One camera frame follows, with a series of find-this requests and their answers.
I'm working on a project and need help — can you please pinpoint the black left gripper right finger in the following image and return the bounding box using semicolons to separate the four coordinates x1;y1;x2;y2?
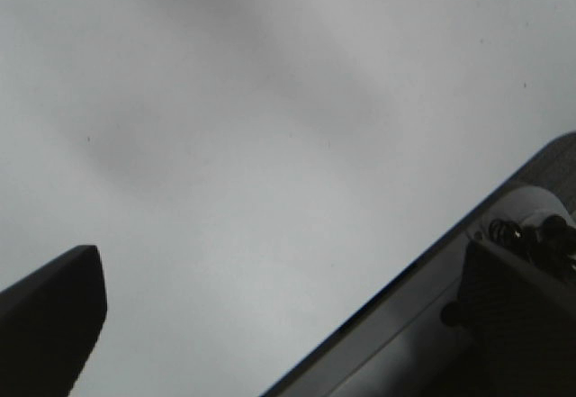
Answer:
440;241;575;396

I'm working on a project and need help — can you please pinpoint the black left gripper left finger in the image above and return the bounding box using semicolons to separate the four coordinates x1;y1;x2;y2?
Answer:
1;245;108;396

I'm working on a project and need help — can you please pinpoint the grey robot base with cables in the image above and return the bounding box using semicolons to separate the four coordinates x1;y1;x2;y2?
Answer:
466;185;575;284

